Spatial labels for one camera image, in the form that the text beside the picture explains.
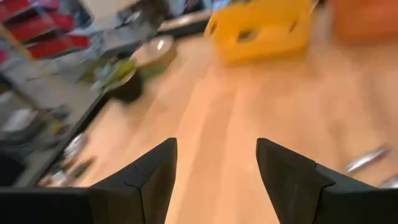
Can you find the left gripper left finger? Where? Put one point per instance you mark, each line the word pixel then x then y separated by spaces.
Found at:
pixel 109 205

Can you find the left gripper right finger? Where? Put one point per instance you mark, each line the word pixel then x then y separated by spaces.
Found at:
pixel 311 202

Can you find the silver black battery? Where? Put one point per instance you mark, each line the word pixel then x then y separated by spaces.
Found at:
pixel 81 148
pixel 71 146
pixel 367 159
pixel 390 183

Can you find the black copper Duracell battery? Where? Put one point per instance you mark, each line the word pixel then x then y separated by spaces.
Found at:
pixel 82 167
pixel 54 180

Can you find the potted succulent plant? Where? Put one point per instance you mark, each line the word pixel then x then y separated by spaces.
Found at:
pixel 124 84

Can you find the white cylindrical table lamp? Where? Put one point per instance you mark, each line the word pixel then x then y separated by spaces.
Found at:
pixel 152 51

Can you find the yellow plastic bin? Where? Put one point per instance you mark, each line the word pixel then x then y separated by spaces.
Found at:
pixel 261 34

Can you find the red storage shelf rack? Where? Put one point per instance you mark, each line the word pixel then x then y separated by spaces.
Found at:
pixel 46 31

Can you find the orange plastic bin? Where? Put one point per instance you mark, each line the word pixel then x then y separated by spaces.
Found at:
pixel 367 18

